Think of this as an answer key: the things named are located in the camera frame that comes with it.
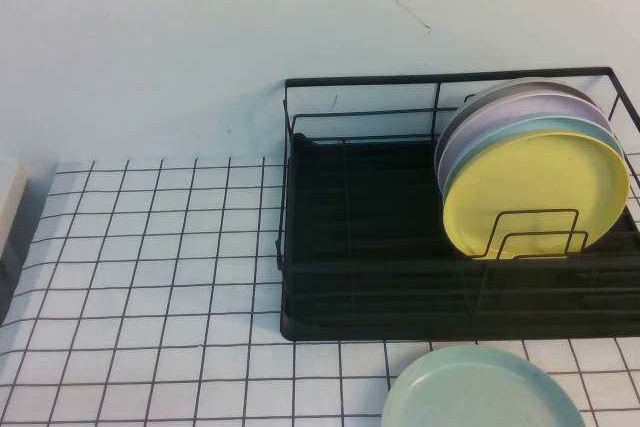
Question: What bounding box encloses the yellow plate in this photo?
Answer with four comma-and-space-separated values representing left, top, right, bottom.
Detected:
442, 127, 631, 261

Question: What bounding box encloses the light blue plate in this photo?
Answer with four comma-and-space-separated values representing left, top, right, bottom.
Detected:
439, 115, 627, 208

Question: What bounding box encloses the lilac plate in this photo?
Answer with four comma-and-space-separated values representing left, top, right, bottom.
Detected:
434, 91, 614, 183

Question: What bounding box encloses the grey plate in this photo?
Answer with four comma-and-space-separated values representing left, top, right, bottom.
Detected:
433, 77, 599, 168

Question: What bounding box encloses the pale green plate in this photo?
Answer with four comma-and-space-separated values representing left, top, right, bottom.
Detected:
380, 345, 587, 427

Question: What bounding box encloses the white black-grid tablecloth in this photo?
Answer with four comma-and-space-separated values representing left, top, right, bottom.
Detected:
0, 156, 640, 427

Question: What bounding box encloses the black wire dish rack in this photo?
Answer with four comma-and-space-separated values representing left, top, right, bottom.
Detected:
274, 65, 640, 343

